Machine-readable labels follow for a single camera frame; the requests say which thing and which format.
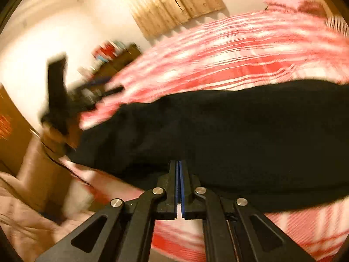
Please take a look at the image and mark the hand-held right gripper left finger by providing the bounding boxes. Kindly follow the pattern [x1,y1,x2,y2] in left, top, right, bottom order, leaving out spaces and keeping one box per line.
[35,160,180,262]

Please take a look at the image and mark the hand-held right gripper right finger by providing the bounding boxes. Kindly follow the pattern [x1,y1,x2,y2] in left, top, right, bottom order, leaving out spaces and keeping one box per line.
[180,160,317,262]

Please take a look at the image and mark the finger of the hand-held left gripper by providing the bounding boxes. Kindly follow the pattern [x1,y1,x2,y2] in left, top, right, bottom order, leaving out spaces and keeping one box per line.
[82,77,113,87]
[99,86,125,97]

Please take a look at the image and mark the black pants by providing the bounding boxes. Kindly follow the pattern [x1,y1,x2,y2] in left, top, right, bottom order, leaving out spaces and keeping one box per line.
[67,79,349,213]

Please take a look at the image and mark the person's left hand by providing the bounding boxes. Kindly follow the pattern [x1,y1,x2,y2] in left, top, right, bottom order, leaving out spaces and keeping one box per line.
[42,113,84,153]

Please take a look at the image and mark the brown wooden desk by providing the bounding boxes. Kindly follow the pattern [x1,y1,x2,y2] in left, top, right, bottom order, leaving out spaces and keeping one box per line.
[79,44,142,84]

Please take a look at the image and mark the red gift bag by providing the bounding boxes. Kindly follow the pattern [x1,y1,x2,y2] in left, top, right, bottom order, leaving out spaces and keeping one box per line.
[93,42,116,58]

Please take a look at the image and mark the beige floral curtain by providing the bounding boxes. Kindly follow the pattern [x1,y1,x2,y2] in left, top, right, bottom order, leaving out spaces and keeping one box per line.
[117,0,227,37]

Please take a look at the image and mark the red plaid bed sheet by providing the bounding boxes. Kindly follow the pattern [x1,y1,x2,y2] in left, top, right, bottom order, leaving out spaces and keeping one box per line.
[61,9,349,262]

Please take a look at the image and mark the striped pillow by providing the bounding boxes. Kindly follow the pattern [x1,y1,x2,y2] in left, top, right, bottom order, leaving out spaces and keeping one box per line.
[326,16,349,36]

